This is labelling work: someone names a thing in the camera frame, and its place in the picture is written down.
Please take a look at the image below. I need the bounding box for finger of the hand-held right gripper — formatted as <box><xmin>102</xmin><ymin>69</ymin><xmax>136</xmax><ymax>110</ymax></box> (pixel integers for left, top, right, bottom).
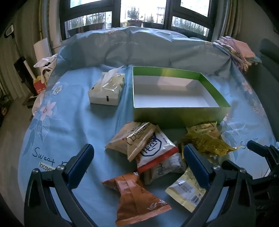
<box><xmin>221</xmin><ymin>160</ymin><xmax>242</xmax><ymax>173</ymax></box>
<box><xmin>247</xmin><ymin>140</ymin><xmax>279</xmax><ymax>168</ymax></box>

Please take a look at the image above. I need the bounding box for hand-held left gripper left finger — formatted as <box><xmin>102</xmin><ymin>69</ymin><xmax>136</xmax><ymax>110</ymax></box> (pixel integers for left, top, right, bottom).
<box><xmin>24</xmin><ymin>144</ymin><xmax>96</xmax><ymax>227</ymax></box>

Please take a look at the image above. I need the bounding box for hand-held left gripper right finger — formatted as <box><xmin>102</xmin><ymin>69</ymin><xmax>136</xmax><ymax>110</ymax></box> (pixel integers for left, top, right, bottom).
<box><xmin>181</xmin><ymin>144</ymin><xmax>256</xmax><ymax>227</ymax></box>

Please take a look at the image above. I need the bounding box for crinkled yellow snack packet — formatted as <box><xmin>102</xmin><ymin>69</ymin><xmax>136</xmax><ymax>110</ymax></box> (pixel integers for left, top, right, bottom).
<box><xmin>178</xmin><ymin>131</ymin><xmax>242</xmax><ymax>158</ymax></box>

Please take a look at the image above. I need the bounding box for pale yellow snack packet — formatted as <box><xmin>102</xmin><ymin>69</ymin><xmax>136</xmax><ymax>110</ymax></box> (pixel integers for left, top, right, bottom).
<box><xmin>165</xmin><ymin>167</ymin><xmax>207</xmax><ymax>213</ymax></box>

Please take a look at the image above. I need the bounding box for white red-edged snack packet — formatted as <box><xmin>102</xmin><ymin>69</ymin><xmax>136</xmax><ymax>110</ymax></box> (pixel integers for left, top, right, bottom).
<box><xmin>137</xmin><ymin>125</ymin><xmax>179</xmax><ymax>174</ymax></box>

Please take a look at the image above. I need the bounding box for green cardboard box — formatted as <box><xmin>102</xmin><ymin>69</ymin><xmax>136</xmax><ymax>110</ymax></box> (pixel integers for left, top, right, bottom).
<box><xmin>132</xmin><ymin>66</ymin><xmax>231</xmax><ymax>129</ymax></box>

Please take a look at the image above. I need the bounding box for orange snack packet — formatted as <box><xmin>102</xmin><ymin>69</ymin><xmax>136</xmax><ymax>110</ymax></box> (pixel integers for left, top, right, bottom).
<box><xmin>101</xmin><ymin>172</ymin><xmax>172</xmax><ymax>227</ymax></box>

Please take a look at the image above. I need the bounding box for brown beige snack packet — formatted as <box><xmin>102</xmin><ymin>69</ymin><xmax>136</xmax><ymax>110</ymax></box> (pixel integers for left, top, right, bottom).
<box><xmin>126</xmin><ymin>122</ymin><xmax>156</xmax><ymax>162</ymax></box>

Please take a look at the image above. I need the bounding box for blue floral bedsheet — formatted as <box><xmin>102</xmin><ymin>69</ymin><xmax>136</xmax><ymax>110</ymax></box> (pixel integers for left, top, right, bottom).
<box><xmin>17</xmin><ymin>26</ymin><xmax>277</xmax><ymax>227</ymax></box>

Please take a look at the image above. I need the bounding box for grey sofa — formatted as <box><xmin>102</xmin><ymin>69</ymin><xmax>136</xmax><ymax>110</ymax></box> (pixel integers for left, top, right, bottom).
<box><xmin>244</xmin><ymin>38</ymin><xmax>279</xmax><ymax>140</ymax></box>

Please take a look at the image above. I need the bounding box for white tissue pack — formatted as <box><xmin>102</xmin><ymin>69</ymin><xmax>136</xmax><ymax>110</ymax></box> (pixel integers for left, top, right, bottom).
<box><xmin>88</xmin><ymin>65</ymin><xmax>126</xmax><ymax>106</ymax></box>

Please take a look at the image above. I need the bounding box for red box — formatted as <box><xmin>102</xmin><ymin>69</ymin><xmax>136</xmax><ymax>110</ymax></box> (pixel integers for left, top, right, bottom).
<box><xmin>33</xmin><ymin>75</ymin><xmax>47</xmax><ymax>95</ymax></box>

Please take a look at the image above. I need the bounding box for pile of folded clothes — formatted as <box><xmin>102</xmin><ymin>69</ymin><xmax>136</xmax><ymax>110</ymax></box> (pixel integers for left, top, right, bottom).
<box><xmin>212</xmin><ymin>36</ymin><xmax>262</xmax><ymax>73</ymax></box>

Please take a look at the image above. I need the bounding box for white plastic bag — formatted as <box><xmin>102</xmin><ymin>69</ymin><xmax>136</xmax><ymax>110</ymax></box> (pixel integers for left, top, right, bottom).
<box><xmin>34</xmin><ymin>54</ymin><xmax>58</xmax><ymax>84</ymax></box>

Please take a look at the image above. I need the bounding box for black stand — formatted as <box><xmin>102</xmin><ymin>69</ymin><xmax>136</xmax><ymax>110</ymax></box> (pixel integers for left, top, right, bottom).
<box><xmin>13</xmin><ymin>56</ymin><xmax>35</xmax><ymax>96</ymax></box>

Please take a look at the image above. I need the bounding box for white board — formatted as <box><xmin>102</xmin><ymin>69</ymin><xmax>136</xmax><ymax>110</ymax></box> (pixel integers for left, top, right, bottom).
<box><xmin>33</xmin><ymin>38</ymin><xmax>51</xmax><ymax>63</ymax></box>

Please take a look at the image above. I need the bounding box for dark planter trough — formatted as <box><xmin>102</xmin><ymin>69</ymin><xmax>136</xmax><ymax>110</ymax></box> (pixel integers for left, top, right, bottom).
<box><xmin>142</xmin><ymin>21</ymin><xmax>166</xmax><ymax>29</ymax></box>
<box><xmin>85</xmin><ymin>22</ymin><xmax>104</xmax><ymax>30</ymax></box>
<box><xmin>67</xmin><ymin>28</ymin><xmax>88</xmax><ymax>38</ymax></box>

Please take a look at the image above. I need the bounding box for beige curtain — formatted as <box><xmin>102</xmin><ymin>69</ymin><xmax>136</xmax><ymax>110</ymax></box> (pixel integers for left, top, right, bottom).
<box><xmin>36</xmin><ymin>0</ymin><xmax>63</xmax><ymax>55</ymax></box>
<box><xmin>218</xmin><ymin>0</ymin><xmax>243</xmax><ymax>41</ymax></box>

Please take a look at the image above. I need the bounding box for potted plant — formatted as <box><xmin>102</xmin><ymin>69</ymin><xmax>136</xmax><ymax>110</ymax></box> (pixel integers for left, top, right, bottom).
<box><xmin>126</xmin><ymin>6</ymin><xmax>143</xmax><ymax>28</ymax></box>

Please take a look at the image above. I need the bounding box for dark framed window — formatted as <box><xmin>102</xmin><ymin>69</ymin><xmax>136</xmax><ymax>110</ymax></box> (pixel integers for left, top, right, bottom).
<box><xmin>59</xmin><ymin>0</ymin><xmax>220</xmax><ymax>42</ymax></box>

